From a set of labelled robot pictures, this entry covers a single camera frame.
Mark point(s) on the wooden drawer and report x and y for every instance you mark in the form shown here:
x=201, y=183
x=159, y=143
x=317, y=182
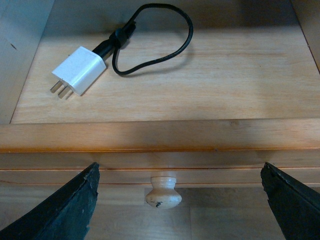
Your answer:
x=246, y=91

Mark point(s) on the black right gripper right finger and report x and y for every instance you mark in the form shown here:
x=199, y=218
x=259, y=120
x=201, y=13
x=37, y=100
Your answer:
x=296, y=207

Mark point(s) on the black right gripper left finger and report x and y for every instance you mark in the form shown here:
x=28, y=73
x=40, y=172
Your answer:
x=64, y=215

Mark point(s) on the white charger with black cable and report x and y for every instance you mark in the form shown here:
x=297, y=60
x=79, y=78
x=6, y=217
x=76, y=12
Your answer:
x=81, y=69

